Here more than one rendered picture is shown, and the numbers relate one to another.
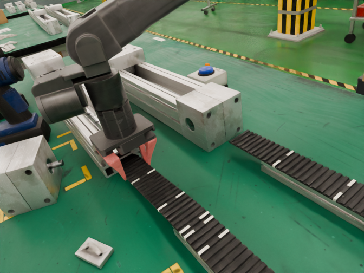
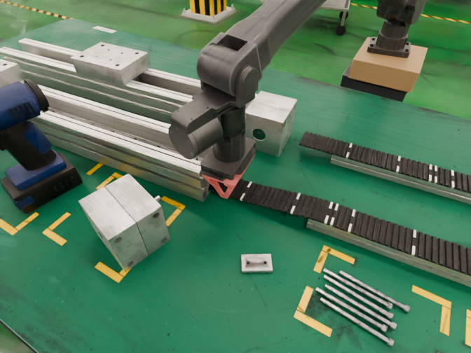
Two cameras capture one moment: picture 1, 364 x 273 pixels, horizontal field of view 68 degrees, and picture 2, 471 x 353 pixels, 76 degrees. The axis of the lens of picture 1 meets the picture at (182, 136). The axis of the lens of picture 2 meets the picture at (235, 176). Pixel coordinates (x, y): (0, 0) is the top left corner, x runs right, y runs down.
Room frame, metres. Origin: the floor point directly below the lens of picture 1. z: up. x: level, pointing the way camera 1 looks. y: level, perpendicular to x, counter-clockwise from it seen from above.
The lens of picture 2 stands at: (0.07, 0.33, 1.24)
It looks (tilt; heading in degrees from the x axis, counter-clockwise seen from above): 46 degrees down; 324
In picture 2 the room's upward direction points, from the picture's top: straight up
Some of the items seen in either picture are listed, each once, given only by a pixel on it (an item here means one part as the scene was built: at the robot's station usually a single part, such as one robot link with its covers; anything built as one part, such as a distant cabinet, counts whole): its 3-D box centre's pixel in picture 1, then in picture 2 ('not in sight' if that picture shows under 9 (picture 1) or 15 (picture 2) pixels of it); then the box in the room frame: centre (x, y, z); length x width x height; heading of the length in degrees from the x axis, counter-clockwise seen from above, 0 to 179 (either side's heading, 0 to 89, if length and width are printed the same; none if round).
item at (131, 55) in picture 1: (119, 60); (113, 67); (0.88, 0.15, 0.87); 0.16 x 0.11 x 0.07; 29
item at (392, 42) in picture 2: not in sight; (392, 36); (0.56, -0.61, 0.88); 0.12 x 0.09 x 0.08; 31
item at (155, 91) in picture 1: (123, 74); (118, 84); (0.88, 0.15, 0.82); 0.80 x 0.10 x 0.09; 29
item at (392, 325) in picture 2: not in sight; (358, 305); (0.11, 0.08, 0.78); 0.11 x 0.01 x 0.01; 18
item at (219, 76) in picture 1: (205, 83); not in sight; (0.70, -0.09, 0.81); 0.10 x 0.08 x 0.06; 119
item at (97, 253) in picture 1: (94, 252); (256, 263); (0.25, 0.16, 0.78); 0.05 x 0.03 x 0.01; 55
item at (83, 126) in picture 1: (68, 96); (64, 120); (0.79, 0.31, 0.82); 0.80 x 0.10 x 0.09; 29
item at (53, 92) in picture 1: (72, 77); (209, 108); (0.40, 0.14, 1.00); 0.12 x 0.09 x 0.12; 102
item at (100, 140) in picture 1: (117, 121); (228, 143); (0.41, 0.10, 0.90); 0.10 x 0.07 x 0.07; 119
